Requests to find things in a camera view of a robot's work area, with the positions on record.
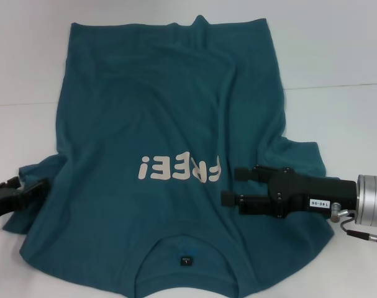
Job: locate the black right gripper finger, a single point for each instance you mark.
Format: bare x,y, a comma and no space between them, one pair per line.
255,205
245,174

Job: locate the teal t-shirt with FREE print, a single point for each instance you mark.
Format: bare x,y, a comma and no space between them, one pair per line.
163,108

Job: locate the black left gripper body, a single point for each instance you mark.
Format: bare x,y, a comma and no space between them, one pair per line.
0,201

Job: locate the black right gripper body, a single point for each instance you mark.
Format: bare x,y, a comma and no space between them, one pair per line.
321,192

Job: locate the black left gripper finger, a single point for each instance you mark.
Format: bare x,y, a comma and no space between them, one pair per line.
12,181
33,194

